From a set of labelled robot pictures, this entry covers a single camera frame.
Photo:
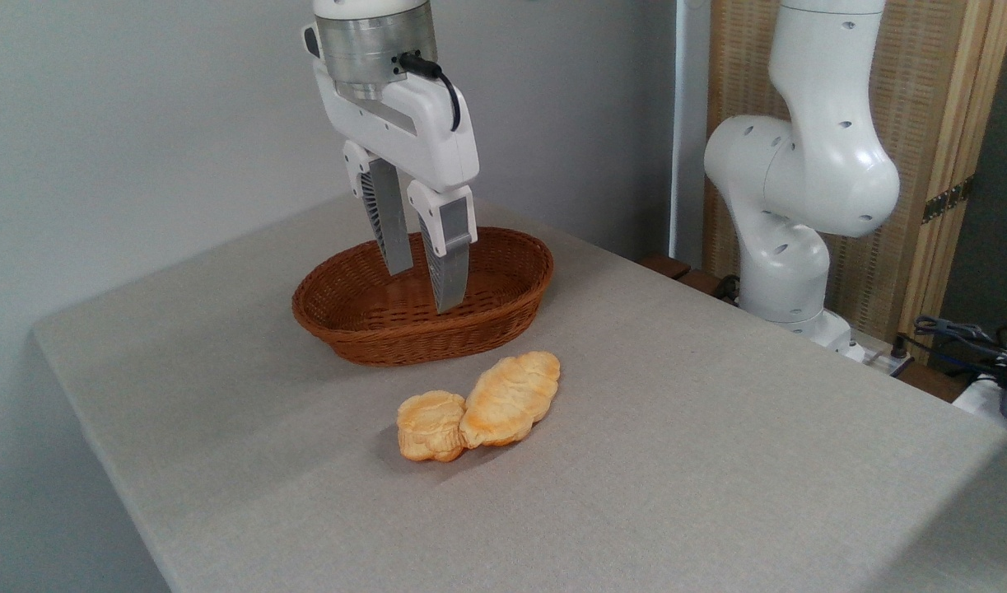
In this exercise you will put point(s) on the dark metal screen hinge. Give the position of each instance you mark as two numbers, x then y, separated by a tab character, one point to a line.
948	199

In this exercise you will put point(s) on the brown wooden block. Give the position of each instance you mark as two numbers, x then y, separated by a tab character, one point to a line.
701	282

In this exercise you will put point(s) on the brown wicker basket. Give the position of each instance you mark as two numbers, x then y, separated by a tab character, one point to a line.
347	313

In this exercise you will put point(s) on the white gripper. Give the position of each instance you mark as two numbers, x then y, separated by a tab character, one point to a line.
425	132

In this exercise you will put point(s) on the long golden bread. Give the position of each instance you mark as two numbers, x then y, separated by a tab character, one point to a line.
511	399

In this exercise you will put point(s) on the white vertical pipe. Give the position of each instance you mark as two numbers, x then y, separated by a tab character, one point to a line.
678	123

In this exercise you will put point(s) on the small round golden bread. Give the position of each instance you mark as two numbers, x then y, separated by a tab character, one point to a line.
429	427

